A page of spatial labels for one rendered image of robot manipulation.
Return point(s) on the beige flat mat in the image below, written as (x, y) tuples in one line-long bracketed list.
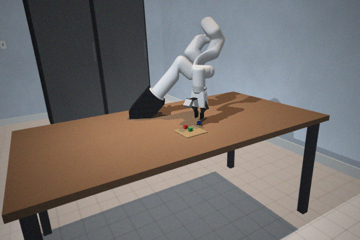
[(196, 131)]

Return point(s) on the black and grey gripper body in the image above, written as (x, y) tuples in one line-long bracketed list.
[(202, 98)]

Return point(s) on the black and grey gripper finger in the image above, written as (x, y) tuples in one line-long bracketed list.
[(202, 110), (196, 112)]

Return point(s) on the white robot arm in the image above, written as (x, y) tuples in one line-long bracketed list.
[(197, 72)]

